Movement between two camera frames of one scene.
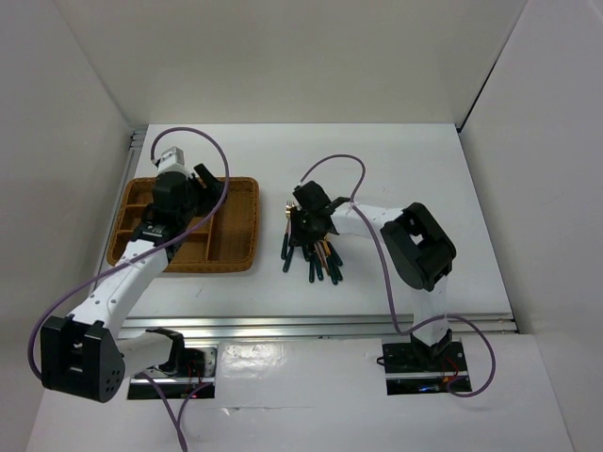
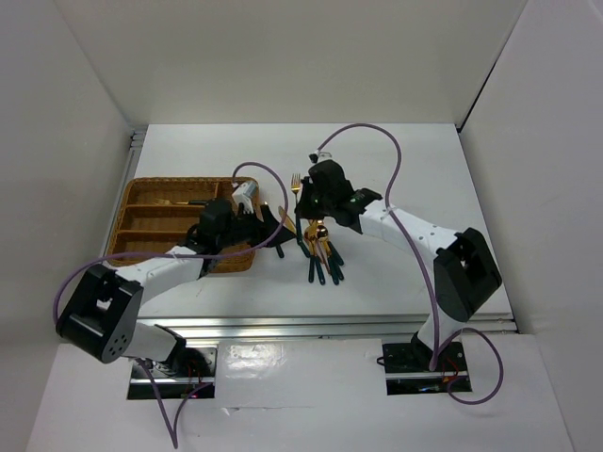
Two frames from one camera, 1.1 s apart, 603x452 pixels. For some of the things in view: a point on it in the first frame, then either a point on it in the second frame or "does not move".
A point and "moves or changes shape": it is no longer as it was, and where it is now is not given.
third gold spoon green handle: x=339 y=262 does not move
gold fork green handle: x=289 y=205 moves or changes shape
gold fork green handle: x=288 y=258 -> x=287 y=223
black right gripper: x=298 y=236 -> x=304 y=208
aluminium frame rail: x=294 y=326 does not move
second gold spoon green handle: x=330 y=263 does not move
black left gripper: x=209 y=194 -> x=261 y=233
